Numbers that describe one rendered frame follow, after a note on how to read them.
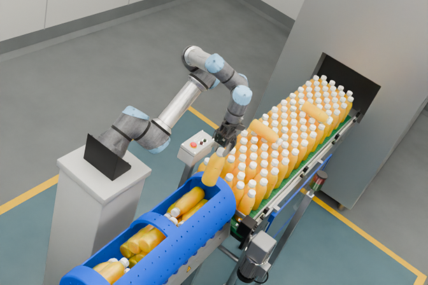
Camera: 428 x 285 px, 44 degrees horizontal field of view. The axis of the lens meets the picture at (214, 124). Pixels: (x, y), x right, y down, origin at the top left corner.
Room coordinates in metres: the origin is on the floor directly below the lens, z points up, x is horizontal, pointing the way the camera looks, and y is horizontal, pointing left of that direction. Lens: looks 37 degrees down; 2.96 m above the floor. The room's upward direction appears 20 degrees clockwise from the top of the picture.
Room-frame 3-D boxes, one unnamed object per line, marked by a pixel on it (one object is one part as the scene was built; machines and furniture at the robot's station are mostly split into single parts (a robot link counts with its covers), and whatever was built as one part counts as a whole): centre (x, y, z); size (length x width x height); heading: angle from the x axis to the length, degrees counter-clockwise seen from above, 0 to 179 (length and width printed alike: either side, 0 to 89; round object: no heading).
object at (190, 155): (2.26, 0.05, 1.05); 0.20 x 0.10 x 0.10; 157
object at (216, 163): (1.81, -0.07, 1.36); 0.07 x 0.07 x 0.19
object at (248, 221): (1.92, -0.34, 0.95); 0.10 x 0.07 x 0.10; 67
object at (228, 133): (1.79, -0.06, 1.61); 0.09 x 0.08 x 0.12; 157
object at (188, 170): (2.26, 0.05, 0.50); 0.04 x 0.04 x 1.00; 67
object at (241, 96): (1.80, -0.06, 1.76); 0.09 x 0.08 x 0.11; 12
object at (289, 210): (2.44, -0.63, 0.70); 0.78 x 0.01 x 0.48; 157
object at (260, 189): (2.14, -0.36, 1.00); 0.07 x 0.07 x 0.19
